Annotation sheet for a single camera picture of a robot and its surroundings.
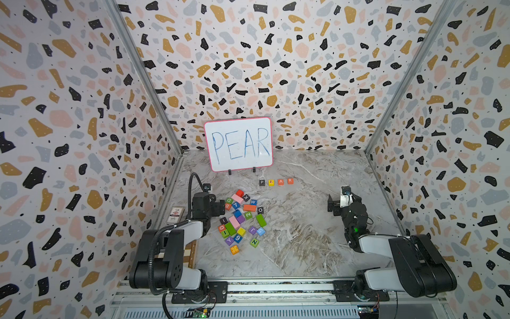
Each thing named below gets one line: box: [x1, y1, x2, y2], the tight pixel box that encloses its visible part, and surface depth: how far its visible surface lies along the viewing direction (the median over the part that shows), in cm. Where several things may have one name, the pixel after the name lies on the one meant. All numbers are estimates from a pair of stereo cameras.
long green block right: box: [256, 213, 267, 228], surface depth 95 cm
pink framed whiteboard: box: [203, 116, 274, 176], surface depth 108 cm
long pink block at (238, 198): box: [231, 193, 244, 205], surface depth 102 cm
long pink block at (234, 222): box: [228, 215, 241, 230], surface depth 93 cm
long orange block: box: [243, 204, 257, 213], surface depth 99 cm
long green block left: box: [225, 221, 237, 236], surface depth 91 cm
